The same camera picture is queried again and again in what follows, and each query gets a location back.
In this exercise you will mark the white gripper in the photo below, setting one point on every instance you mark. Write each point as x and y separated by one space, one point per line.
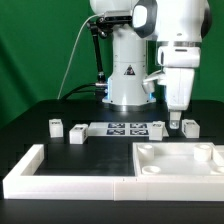
178 83

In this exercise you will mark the white square tabletop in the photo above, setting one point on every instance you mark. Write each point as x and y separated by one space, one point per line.
179 159

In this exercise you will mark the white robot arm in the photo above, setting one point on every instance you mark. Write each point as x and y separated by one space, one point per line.
154 42

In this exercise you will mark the white marker sheet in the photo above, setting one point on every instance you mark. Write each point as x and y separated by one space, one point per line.
119 129

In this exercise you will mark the white U-shaped fence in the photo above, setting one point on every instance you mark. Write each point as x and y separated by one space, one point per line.
22 183

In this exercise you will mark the grey camera on mount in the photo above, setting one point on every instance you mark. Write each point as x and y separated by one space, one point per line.
117 16

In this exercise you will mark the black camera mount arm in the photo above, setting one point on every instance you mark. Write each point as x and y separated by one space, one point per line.
97 33

